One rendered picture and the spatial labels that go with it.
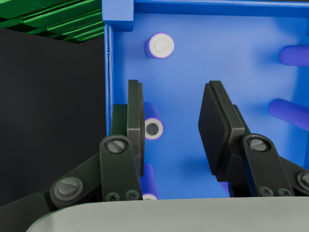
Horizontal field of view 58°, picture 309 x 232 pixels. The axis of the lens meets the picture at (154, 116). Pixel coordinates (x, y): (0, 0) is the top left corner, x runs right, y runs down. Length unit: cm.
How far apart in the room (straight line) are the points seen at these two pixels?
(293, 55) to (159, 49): 13
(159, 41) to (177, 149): 12
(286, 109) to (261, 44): 6
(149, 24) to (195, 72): 6
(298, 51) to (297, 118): 6
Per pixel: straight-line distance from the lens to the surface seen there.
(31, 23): 32
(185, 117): 27
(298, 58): 27
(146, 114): 21
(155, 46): 19
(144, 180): 24
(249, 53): 28
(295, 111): 26
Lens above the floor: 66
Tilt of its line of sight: 77 degrees down
